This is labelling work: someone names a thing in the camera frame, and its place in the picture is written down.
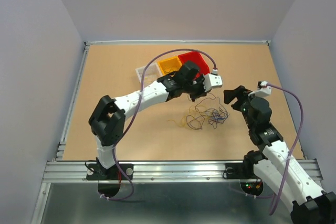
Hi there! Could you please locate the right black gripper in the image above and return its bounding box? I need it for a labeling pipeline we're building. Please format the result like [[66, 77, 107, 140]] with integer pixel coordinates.
[[223, 85, 263, 129]]

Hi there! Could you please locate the blue thin wire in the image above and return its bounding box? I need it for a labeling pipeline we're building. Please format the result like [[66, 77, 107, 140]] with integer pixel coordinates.
[[183, 96, 230, 131]]

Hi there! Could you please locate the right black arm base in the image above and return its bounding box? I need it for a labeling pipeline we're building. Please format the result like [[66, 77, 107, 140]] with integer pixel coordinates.
[[222, 160, 272, 179]]

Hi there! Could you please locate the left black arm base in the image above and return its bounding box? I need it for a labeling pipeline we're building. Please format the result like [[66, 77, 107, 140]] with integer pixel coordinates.
[[86, 163, 134, 181]]

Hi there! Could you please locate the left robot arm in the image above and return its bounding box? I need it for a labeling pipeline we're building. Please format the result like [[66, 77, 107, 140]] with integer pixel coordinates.
[[89, 61, 212, 179]]

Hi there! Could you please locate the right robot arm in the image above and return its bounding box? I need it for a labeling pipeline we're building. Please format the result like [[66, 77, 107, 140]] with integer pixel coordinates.
[[224, 82, 335, 223]]

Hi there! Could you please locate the red plastic bin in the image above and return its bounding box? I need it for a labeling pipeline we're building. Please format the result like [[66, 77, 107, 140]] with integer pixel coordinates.
[[178, 51, 210, 75]]

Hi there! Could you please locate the yellow plastic bin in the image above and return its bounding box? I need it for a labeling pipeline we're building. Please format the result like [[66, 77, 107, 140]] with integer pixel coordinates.
[[157, 56, 182, 75]]

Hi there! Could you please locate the white plastic bin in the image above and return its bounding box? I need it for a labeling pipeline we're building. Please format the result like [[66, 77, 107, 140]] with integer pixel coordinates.
[[135, 62, 163, 87]]

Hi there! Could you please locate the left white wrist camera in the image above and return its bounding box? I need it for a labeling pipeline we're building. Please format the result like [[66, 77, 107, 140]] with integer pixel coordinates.
[[203, 68, 223, 92]]

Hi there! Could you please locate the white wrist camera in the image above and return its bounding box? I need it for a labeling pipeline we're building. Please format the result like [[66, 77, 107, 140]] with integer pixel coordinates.
[[248, 81, 272, 98], [203, 68, 223, 92]]

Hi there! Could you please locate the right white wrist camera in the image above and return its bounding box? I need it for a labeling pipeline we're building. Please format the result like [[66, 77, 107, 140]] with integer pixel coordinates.
[[248, 81, 272, 98]]

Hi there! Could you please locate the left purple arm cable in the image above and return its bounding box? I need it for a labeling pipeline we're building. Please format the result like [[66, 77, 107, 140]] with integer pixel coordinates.
[[112, 48, 218, 201]]

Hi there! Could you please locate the aluminium front rail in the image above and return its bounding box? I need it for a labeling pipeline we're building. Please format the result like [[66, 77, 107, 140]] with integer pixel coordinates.
[[41, 158, 323, 183]]

